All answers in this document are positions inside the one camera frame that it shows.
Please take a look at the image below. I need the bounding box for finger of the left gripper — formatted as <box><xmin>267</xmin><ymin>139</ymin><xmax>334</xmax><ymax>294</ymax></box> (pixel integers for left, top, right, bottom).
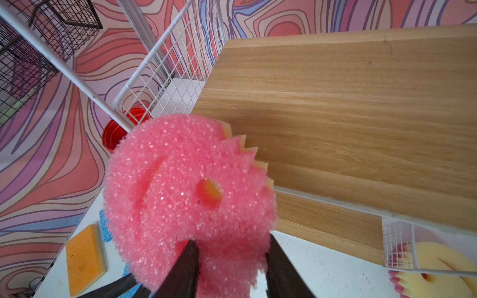
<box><xmin>78</xmin><ymin>273</ymin><xmax>138</xmax><ymax>298</ymax></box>

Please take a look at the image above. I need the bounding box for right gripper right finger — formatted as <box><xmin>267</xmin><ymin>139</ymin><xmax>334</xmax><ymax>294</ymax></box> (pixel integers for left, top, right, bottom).
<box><xmin>266</xmin><ymin>235</ymin><xmax>316</xmax><ymax>298</ymax></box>

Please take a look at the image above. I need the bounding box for black wire basket left wall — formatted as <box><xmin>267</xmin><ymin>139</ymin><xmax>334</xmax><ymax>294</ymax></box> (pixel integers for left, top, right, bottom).
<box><xmin>1</xmin><ymin>0</ymin><xmax>103</xmax><ymax>126</ymax></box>

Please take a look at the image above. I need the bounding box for orange yellow rectangular sponge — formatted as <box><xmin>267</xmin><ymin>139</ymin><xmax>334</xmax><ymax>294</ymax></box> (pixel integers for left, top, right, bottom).
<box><xmin>66</xmin><ymin>224</ymin><xmax>108</xmax><ymax>298</ymax></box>

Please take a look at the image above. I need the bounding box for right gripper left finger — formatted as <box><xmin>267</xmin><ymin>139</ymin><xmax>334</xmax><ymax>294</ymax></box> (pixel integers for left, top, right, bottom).
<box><xmin>153</xmin><ymin>240</ymin><xmax>199</xmax><ymax>298</ymax></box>

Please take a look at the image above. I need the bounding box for pink smiley scrub sponge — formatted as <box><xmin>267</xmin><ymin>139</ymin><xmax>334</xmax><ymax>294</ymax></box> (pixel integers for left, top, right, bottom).
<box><xmin>103</xmin><ymin>114</ymin><xmax>277</xmax><ymax>298</ymax></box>

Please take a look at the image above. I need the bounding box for white wire wooden shelf rack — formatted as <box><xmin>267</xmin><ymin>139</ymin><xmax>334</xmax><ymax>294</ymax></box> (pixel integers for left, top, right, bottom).
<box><xmin>1</xmin><ymin>1</ymin><xmax>477</xmax><ymax>279</ymax></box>

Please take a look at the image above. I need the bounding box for red cylindrical cup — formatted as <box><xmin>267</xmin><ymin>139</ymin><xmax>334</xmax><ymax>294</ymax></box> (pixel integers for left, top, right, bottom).
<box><xmin>102</xmin><ymin>108</ymin><xmax>150</xmax><ymax>153</ymax></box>

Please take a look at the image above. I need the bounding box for yellow pink smiley sponge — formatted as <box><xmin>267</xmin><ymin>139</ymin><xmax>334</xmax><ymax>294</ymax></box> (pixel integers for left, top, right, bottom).
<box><xmin>389</xmin><ymin>242</ymin><xmax>477</xmax><ymax>298</ymax></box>

